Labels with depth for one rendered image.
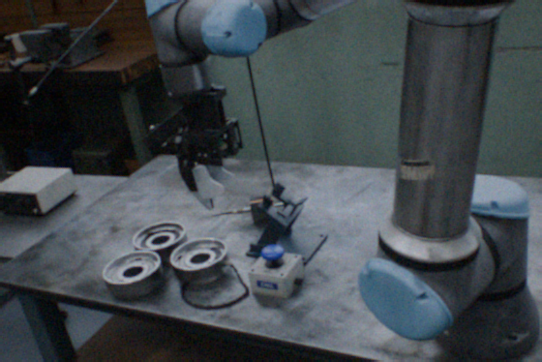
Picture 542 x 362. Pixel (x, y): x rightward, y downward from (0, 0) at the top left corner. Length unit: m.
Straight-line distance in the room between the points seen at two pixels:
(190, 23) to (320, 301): 0.49
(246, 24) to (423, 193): 0.33
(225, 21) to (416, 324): 0.44
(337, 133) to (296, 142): 0.22
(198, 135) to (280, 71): 1.87
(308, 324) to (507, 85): 1.71
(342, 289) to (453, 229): 0.40
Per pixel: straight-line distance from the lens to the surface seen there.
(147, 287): 1.15
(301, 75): 2.78
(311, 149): 2.90
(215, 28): 0.84
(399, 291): 0.73
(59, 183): 1.92
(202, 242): 1.21
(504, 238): 0.84
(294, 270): 1.07
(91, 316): 2.25
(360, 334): 0.98
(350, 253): 1.16
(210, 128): 0.97
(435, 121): 0.64
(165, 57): 0.95
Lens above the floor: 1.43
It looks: 26 degrees down
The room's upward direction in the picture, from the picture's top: 10 degrees counter-clockwise
